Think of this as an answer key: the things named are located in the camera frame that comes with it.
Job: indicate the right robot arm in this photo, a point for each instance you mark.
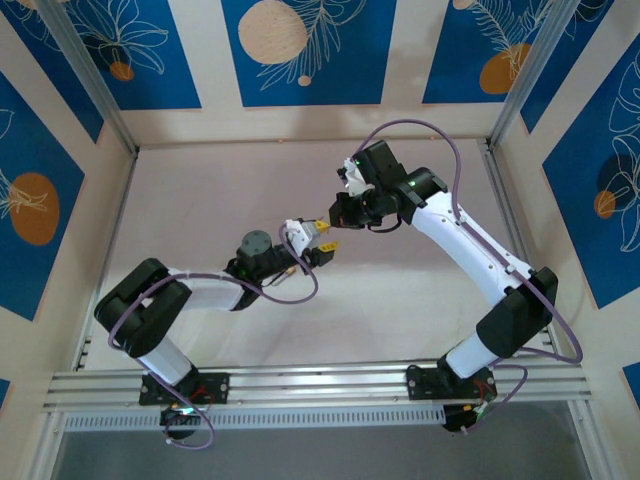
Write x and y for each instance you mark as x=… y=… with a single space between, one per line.
x=470 y=250

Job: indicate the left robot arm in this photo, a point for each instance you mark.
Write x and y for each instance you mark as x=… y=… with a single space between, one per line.
x=145 y=305

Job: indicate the black connector box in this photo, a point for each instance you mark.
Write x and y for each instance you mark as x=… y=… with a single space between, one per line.
x=457 y=417
x=177 y=417

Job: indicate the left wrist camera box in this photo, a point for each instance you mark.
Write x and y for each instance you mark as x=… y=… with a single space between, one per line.
x=299 y=235

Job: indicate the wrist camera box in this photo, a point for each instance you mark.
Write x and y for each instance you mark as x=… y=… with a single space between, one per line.
x=299 y=235
x=356 y=180

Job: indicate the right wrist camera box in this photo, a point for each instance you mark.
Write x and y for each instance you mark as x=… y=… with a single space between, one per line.
x=356 y=180

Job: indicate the aluminium side rail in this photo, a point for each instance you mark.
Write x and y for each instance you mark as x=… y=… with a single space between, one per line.
x=496 y=170
x=116 y=225

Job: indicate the aluminium mounting rail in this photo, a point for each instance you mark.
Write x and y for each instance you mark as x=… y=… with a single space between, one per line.
x=320 y=380

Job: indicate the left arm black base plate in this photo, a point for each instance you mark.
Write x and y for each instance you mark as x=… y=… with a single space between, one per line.
x=220 y=387

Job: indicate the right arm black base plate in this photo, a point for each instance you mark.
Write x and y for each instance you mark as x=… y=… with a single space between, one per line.
x=422 y=385

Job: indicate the aluminium frame post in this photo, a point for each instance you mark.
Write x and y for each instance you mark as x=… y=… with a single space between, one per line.
x=90 y=75
x=535 y=70

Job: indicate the aluminium frame leg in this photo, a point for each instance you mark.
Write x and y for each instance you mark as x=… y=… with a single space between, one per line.
x=47 y=445
x=587 y=440

